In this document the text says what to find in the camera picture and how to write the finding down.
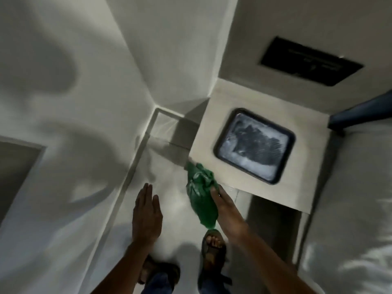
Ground white bed sheet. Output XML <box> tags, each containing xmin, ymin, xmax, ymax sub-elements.
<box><xmin>298</xmin><ymin>119</ymin><xmax>392</xmax><ymax>294</ymax></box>

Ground dark blue headboard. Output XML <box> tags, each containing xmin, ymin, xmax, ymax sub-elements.
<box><xmin>329</xmin><ymin>90</ymin><xmax>392</xmax><ymax>131</ymax></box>

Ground black wall panel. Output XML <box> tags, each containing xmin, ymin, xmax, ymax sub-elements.
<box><xmin>259</xmin><ymin>36</ymin><xmax>365</xmax><ymax>87</ymax></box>

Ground beige bedside table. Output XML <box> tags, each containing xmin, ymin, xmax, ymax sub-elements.
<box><xmin>187</xmin><ymin>78</ymin><xmax>344</xmax><ymax>215</ymax></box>

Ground person's right hand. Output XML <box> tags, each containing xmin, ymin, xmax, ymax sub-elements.
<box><xmin>209</xmin><ymin>185</ymin><xmax>250</xmax><ymax>240</ymax></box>

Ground blue jeans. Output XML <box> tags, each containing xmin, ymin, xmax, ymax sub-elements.
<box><xmin>143</xmin><ymin>271</ymin><xmax>232</xmax><ymax>294</ymax></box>

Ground green cloth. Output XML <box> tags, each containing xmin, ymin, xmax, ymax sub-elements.
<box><xmin>186</xmin><ymin>162</ymin><xmax>220</xmax><ymax>229</ymax></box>

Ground brown sandal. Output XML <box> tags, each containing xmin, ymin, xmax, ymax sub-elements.
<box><xmin>200</xmin><ymin>229</ymin><xmax>229</xmax><ymax>274</ymax></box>
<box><xmin>138</xmin><ymin>255</ymin><xmax>181</xmax><ymax>287</ymax></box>

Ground person's left hand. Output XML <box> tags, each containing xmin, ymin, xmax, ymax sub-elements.
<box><xmin>132</xmin><ymin>183</ymin><xmax>163</xmax><ymax>246</ymax></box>

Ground person's right forearm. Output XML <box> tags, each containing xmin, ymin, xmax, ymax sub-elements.
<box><xmin>221</xmin><ymin>224</ymin><xmax>310</xmax><ymax>294</ymax></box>

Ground person's left forearm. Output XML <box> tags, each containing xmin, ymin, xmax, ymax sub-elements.
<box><xmin>88</xmin><ymin>239</ymin><xmax>160</xmax><ymax>294</ymax></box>

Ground black rectangular tray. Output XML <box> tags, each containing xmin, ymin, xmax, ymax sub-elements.
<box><xmin>213</xmin><ymin>108</ymin><xmax>296</xmax><ymax>185</ymax></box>

